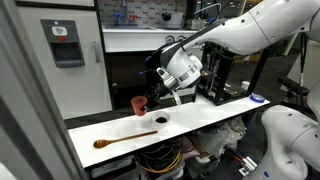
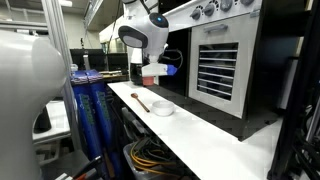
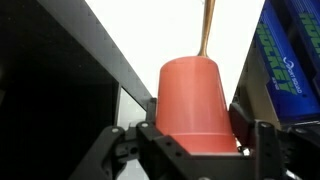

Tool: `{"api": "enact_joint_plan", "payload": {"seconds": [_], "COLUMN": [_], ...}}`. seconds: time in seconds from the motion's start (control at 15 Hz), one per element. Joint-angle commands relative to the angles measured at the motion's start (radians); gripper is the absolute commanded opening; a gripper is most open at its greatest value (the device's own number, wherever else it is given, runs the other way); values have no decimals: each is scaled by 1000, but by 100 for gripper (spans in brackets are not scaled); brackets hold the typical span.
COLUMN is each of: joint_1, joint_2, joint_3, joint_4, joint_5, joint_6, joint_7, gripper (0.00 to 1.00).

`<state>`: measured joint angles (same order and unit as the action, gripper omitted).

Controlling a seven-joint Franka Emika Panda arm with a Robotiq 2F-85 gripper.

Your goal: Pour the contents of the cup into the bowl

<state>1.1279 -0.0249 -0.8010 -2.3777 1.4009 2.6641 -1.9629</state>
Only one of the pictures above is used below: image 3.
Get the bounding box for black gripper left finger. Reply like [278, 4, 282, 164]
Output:
[68, 102, 201, 180]

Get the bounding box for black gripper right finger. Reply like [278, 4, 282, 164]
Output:
[229, 103, 284, 180]

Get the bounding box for red translucent plastic cup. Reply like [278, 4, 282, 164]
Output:
[155, 55, 238, 154]

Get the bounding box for wooden spoon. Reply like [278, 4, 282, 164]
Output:
[197, 0, 217, 58]

